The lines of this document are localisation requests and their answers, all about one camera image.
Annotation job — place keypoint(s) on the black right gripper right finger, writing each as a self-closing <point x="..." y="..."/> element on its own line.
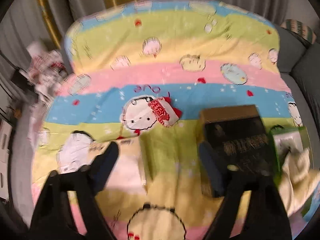
<point x="251" y="206"/>

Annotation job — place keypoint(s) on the white cloth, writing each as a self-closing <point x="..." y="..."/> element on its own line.
<point x="127" y="175"/>

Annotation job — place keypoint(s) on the beige cream towel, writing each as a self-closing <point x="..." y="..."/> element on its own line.
<point x="295" y="185"/>

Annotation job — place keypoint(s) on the black and gold box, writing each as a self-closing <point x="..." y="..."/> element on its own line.
<point x="233" y="146"/>

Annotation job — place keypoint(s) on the green storage box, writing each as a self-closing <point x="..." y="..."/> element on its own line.
<point x="291" y="140"/>

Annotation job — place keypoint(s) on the small red white pouch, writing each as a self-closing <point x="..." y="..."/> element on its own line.
<point x="165" y="114"/>

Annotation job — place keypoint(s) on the pile of clothes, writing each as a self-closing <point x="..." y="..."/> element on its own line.
<point x="46" y="71"/>

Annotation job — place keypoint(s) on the colourful cartoon bed sheet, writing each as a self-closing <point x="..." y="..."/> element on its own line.
<point x="201" y="54"/>

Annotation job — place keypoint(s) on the grey sofa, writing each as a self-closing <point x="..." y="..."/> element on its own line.
<point x="298" y="64"/>

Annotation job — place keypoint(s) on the striped patterned cushion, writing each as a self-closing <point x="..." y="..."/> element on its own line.
<point x="300" y="30"/>

